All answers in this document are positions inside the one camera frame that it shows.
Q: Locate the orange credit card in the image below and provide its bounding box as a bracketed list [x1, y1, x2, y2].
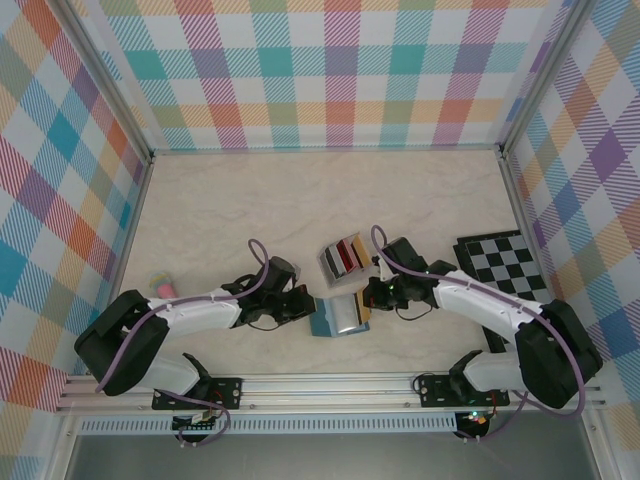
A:
[349, 232, 372, 266]
[354, 291, 373, 324]

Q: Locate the teal tray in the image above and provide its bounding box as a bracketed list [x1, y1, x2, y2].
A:
[308, 293, 372, 340]

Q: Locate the silver box of coloured blocks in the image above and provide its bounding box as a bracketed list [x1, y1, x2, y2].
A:
[318, 230, 374, 290]

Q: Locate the black credit card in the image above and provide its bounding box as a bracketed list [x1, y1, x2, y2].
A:
[324, 245, 344, 276]

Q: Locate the red credit card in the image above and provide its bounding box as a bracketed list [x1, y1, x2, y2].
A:
[335, 239, 357, 271]

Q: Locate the black grey checkerboard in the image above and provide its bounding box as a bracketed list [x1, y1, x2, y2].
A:
[452, 228, 559, 357]

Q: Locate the left controller circuit board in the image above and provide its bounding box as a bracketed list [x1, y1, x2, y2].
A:
[171, 410, 224, 435]

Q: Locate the controller circuit board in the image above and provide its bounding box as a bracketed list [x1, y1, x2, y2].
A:
[452, 409, 494, 441]
[171, 410, 224, 435]

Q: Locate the right controller circuit board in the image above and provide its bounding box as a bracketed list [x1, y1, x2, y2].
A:
[452, 409, 494, 441]

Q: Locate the grey metal panel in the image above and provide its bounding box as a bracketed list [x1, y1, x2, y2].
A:
[64, 433, 601, 480]

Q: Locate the aluminium mounting rail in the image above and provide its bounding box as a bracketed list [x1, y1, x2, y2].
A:
[54, 372, 609, 415]

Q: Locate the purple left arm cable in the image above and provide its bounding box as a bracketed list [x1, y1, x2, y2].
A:
[94, 238, 274, 447]

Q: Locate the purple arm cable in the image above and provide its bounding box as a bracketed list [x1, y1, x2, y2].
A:
[94, 238, 274, 447]
[369, 224, 587, 444]

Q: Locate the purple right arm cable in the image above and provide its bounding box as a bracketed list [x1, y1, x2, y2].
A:
[369, 224, 587, 444]

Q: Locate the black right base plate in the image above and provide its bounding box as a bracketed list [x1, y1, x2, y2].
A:
[414, 373, 512, 409]

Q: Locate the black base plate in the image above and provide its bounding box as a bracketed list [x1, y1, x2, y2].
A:
[414, 373, 512, 409]
[151, 377, 245, 412]

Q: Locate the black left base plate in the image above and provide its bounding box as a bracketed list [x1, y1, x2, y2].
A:
[151, 377, 245, 412]

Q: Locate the white slotted cable duct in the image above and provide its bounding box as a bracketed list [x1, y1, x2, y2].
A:
[78, 417, 459, 436]

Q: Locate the aluminium floor rail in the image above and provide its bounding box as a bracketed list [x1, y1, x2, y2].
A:
[498, 149, 599, 371]
[87, 154, 156, 376]
[149, 143, 504, 157]

